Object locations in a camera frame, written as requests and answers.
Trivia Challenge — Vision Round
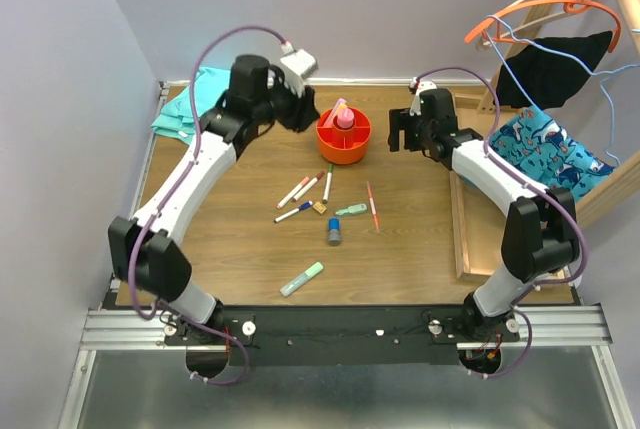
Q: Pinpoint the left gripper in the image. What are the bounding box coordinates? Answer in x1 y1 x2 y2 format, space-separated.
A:
255 71 323 135

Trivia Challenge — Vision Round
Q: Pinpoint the pink purple highlighter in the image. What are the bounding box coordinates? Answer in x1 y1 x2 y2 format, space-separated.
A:
323 98 347 127

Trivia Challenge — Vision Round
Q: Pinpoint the pink glue bottle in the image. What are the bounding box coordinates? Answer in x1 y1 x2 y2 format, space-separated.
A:
334 107 355 130

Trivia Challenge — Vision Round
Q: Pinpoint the orange round organizer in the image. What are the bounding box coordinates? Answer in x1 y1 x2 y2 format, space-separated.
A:
315 107 372 165

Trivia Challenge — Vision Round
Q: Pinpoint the pink cap white marker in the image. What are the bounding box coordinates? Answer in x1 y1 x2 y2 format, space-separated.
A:
276 176 309 209

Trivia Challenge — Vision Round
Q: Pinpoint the green highlighter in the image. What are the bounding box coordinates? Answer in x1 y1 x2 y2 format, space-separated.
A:
280 262 324 297

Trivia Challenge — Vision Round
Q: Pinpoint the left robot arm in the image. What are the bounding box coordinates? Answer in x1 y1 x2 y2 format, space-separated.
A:
108 49 319 344

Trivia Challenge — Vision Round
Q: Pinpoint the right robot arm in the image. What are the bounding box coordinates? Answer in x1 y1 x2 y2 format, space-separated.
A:
388 88 581 341

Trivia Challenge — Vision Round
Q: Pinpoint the brown cap white marker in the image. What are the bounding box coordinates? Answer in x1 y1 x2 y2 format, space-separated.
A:
293 171 325 201

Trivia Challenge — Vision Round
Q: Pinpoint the orange thin pen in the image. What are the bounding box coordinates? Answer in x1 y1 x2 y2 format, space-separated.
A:
366 180 382 234

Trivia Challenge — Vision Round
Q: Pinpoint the green cap white marker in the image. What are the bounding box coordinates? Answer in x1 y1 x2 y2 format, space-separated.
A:
321 163 334 204

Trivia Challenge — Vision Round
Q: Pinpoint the blue cap whiteboard marker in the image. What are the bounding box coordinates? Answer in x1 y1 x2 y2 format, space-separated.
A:
274 201 313 224

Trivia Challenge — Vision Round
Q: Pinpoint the small tan eraser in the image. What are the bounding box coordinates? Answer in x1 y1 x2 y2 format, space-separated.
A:
313 202 327 214

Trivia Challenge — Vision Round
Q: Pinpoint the green correction tape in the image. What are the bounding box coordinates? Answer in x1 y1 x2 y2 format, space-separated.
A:
335 203 368 217

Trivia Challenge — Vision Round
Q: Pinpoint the wooden tray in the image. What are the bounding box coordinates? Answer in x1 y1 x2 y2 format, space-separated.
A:
449 93 569 285

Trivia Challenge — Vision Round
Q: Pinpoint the teal folded cloth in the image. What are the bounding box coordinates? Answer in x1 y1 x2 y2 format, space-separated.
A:
151 67 230 145

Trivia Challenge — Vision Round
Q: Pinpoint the shark pattern blue cloth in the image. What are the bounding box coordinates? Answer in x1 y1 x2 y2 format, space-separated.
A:
488 106 615 202

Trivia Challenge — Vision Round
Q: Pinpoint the black cloth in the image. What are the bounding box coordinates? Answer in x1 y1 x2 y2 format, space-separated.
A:
496 31 613 110

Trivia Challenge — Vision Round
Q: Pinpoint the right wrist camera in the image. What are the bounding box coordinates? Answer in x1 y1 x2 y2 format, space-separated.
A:
408 77 437 116

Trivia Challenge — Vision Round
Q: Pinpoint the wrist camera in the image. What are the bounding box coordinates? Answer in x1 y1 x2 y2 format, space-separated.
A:
276 49 318 97
408 77 437 116

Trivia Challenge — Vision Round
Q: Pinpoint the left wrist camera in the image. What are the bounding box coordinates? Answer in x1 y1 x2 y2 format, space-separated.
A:
276 49 318 97

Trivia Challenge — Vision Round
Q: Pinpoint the blue wire hanger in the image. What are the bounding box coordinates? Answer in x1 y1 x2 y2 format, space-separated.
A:
489 16 639 165

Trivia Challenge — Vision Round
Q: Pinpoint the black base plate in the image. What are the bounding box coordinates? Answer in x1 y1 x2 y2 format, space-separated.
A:
165 305 520 367

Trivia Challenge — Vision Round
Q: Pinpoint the wooden rack frame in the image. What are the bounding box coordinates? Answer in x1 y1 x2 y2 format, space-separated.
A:
476 0 640 230

